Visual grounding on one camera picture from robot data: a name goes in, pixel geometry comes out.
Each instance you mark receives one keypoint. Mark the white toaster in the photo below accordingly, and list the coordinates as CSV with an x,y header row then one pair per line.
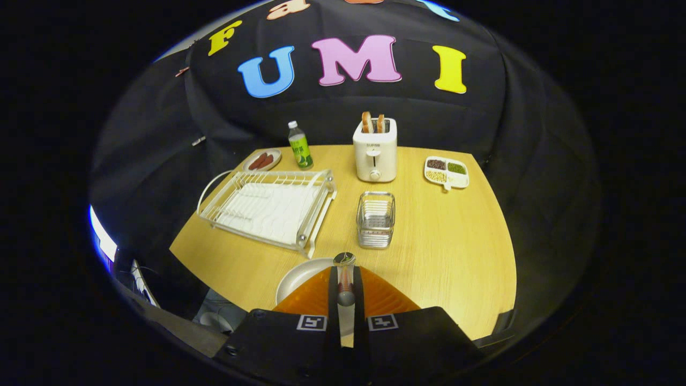
x,y
375,155

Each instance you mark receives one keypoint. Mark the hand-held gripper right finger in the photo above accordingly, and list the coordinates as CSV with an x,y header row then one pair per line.
x,y
418,343

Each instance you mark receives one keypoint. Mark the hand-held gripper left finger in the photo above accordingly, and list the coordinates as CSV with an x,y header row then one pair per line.
x,y
268,343

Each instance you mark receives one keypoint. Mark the wooden clothes peg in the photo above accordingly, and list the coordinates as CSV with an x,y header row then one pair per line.
x,y
182,71

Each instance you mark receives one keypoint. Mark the white plate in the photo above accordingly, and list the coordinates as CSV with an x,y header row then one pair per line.
x,y
300,279

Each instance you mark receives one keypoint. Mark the black backdrop cloth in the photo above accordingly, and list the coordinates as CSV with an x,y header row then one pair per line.
x,y
482,123

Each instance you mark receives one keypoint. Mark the toast slice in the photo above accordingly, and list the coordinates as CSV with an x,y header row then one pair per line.
x,y
380,123
367,122

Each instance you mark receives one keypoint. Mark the small beige plate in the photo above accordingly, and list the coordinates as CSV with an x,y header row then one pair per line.
x,y
274,155

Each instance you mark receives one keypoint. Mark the brown meat piece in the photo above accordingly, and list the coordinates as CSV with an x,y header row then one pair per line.
x,y
256,162
267,161

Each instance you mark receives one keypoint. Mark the lit screen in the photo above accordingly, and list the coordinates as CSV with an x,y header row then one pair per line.
x,y
104,238

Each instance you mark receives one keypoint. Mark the white divided bean tray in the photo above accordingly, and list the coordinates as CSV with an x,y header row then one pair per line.
x,y
458,179

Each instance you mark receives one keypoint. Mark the grey clip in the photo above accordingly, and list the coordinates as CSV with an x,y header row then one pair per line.
x,y
198,140

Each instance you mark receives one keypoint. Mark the green label plastic bottle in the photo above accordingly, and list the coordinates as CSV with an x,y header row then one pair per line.
x,y
301,150

